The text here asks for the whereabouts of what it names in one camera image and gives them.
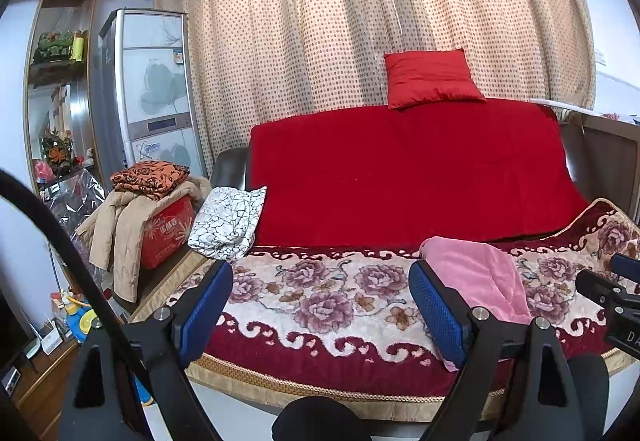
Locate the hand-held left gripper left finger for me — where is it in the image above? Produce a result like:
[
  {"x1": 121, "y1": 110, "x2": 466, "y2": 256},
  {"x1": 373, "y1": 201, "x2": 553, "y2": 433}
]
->
[{"x1": 59, "y1": 261, "x2": 235, "y2": 441}]

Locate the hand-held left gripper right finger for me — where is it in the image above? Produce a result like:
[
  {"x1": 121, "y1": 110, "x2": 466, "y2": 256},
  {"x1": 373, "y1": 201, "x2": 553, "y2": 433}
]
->
[{"x1": 408, "y1": 260, "x2": 586, "y2": 441}]

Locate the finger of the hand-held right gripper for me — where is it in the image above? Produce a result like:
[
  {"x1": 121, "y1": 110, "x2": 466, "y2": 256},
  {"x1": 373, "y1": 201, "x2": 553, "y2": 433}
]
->
[
  {"x1": 610, "y1": 252, "x2": 640, "y2": 283},
  {"x1": 575, "y1": 268, "x2": 640, "y2": 309}
]

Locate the pink corduroy jacket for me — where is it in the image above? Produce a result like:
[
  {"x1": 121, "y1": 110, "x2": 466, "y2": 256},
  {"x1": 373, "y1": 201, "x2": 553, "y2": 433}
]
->
[{"x1": 419, "y1": 236, "x2": 533, "y2": 372}]

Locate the person's black trouser leg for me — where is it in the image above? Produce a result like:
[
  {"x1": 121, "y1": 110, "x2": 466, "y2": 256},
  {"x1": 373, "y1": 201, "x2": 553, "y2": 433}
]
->
[
  {"x1": 272, "y1": 396, "x2": 373, "y2": 441},
  {"x1": 567, "y1": 353, "x2": 611, "y2": 441}
]

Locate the red cardboard box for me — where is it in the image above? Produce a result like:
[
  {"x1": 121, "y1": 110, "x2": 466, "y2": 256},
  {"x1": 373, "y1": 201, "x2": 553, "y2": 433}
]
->
[{"x1": 140, "y1": 196, "x2": 196, "y2": 270}]

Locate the white cloth with black lines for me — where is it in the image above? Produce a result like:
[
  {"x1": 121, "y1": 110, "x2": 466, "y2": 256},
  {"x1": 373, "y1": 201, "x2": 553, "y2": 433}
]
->
[{"x1": 187, "y1": 186, "x2": 267, "y2": 262}]

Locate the beige coat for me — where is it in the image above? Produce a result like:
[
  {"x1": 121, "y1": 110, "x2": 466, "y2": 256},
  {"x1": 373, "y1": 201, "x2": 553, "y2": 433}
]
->
[{"x1": 75, "y1": 176, "x2": 212, "y2": 303}]

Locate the floral patterned blanket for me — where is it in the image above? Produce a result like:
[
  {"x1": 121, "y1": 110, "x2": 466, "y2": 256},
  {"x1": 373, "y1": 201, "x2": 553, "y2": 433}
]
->
[{"x1": 127, "y1": 198, "x2": 640, "y2": 409}]

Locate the blue yellow toy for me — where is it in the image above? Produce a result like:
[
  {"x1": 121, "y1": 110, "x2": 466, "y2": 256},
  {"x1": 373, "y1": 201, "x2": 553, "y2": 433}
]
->
[{"x1": 55, "y1": 291, "x2": 103, "y2": 337}]

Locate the orange black patterned cloth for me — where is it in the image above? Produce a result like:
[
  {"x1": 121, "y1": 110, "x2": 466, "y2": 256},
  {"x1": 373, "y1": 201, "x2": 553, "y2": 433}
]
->
[{"x1": 110, "y1": 161, "x2": 191, "y2": 202}]

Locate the red blanket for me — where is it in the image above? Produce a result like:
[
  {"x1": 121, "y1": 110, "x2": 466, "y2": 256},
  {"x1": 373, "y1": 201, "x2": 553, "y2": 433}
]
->
[{"x1": 248, "y1": 98, "x2": 590, "y2": 247}]

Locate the white router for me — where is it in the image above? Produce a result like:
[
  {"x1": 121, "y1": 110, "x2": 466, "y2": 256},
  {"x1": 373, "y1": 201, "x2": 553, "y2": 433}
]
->
[{"x1": 35, "y1": 321, "x2": 63, "y2": 354}]

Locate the dark leather sofa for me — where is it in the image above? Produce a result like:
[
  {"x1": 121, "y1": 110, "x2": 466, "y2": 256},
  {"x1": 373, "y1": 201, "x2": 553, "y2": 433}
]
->
[{"x1": 120, "y1": 113, "x2": 640, "y2": 322}]

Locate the clear plastic sheet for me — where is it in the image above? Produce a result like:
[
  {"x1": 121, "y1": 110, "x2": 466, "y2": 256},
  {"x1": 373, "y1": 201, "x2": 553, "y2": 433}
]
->
[{"x1": 42, "y1": 168, "x2": 108, "y2": 242}]

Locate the wooden television stand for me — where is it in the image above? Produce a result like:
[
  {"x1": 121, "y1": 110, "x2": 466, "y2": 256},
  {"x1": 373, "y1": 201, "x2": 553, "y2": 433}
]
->
[{"x1": 0, "y1": 341, "x2": 81, "y2": 441}]

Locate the black television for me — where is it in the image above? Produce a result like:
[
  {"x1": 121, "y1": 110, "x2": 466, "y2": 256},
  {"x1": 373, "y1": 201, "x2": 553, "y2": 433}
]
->
[{"x1": 0, "y1": 291, "x2": 36, "y2": 372}]

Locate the pink ornament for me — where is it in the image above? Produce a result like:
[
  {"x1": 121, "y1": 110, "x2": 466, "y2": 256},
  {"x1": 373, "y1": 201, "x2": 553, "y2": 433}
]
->
[{"x1": 32, "y1": 158, "x2": 56, "y2": 184}]

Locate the orange flower ornament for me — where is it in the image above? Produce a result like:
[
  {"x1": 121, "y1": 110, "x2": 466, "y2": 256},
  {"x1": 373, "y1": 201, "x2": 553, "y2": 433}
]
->
[{"x1": 40, "y1": 126, "x2": 76, "y2": 169}]

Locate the red pillow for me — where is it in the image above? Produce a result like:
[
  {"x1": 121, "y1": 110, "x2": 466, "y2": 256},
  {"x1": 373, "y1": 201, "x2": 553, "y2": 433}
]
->
[{"x1": 384, "y1": 48, "x2": 487, "y2": 110}]

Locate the standing air conditioner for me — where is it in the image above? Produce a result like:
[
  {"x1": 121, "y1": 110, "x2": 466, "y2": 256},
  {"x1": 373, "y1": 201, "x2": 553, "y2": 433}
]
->
[{"x1": 90, "y1": 8, "x2": 208, "y2": 182}]

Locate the green ornament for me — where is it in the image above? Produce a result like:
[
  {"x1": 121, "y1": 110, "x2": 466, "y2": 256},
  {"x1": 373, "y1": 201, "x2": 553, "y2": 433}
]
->
[{"x1": 32, "y1": 32, "x2": 73, "y2": 64}]

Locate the beige dotted curtain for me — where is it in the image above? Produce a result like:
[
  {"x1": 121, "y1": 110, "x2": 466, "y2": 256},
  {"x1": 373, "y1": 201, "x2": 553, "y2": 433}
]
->
[{"x1": 151, "y1": 0, "x2": 598, "y2": 172}]

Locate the black cable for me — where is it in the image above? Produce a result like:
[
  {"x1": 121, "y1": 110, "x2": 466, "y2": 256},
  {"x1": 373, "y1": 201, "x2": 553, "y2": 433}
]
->
[{"x1": 0, "y1": 170, "x2": 146, "y2": 372}]

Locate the white rail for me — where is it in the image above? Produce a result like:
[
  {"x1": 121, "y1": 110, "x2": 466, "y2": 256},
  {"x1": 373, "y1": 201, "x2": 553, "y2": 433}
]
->
[{"x1": 530, "y1": 98, "x2": 596, "y2": 116}]

